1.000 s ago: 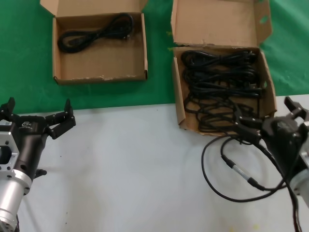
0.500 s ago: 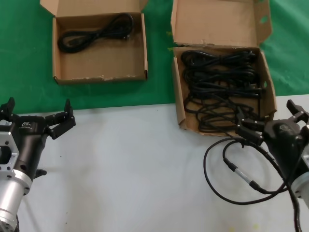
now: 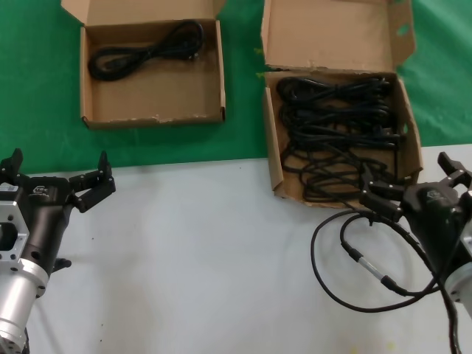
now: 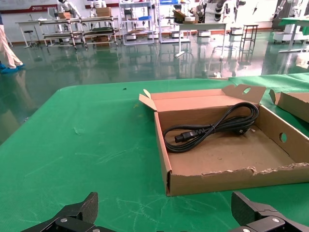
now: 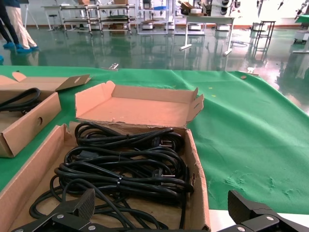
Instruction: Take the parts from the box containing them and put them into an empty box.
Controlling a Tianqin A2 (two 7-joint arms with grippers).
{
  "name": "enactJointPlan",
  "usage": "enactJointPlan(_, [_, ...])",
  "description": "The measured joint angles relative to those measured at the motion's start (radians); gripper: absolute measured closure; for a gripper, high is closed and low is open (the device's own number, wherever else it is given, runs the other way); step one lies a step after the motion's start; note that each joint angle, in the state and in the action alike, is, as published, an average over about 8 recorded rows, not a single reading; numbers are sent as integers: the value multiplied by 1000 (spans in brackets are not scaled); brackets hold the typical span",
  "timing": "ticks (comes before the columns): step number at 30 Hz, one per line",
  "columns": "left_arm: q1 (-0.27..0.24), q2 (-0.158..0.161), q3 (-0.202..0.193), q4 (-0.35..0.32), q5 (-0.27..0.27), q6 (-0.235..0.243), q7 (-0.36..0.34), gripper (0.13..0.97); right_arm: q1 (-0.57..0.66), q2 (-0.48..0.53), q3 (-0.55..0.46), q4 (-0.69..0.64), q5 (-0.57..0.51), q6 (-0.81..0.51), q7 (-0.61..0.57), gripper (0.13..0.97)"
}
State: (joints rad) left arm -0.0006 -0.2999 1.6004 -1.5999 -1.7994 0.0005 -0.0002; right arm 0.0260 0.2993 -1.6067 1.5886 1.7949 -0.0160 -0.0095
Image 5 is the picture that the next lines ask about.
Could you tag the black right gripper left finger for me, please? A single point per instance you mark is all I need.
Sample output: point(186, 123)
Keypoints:
point(84, 205)

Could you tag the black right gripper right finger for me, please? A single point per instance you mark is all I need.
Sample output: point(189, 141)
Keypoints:
point(239, 204)

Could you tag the smaller open cardboard box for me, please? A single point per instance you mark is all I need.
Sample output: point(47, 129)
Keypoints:
point(29, 125)

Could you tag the larger open cardboard box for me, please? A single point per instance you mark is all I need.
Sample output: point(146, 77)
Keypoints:
point(135, 111)

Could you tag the green table cloth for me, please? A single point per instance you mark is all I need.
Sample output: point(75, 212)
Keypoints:
point(241, 145)

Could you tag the small brown disc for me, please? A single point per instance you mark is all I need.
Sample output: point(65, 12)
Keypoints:
point(244, 77)

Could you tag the small metal table clamp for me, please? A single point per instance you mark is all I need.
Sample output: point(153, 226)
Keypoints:
point(112, 66)

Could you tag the black metal stand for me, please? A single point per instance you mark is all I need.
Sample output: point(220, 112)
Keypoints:
point(265, 22)

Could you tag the person in beige trousers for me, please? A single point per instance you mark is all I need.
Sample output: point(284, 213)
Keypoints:
point(21, 31)

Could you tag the metal tube rack shelf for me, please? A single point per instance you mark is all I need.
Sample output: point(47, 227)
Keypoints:
point(96, 19)

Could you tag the grey table white legs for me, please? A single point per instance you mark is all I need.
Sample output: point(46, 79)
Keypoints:
point(210, 18)

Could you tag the black round stool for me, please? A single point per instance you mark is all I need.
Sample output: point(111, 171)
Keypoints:
point(53, 16)

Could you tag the person in dark trousers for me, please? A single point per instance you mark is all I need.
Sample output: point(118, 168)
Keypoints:
point(7, 29)

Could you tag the white work table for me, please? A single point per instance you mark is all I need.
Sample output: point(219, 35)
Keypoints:
point(49, 7)

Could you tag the white shelf with blue bin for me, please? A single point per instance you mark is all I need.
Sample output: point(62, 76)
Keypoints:
point(152, 8)

